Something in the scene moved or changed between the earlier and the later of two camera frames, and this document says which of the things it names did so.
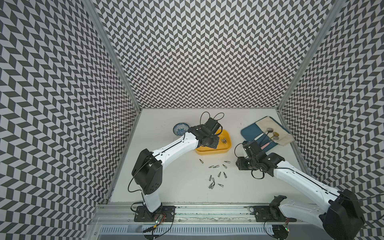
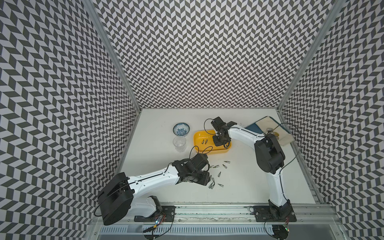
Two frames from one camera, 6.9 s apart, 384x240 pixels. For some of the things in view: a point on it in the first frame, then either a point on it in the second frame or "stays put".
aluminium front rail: (124, 214) stays put
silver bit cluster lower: (212, 186) stays put
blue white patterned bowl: (180, 128) stays put
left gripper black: (214, 145) to (204, 180)
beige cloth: (285, 136) stays put
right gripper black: (240, 165) to (217, 143)
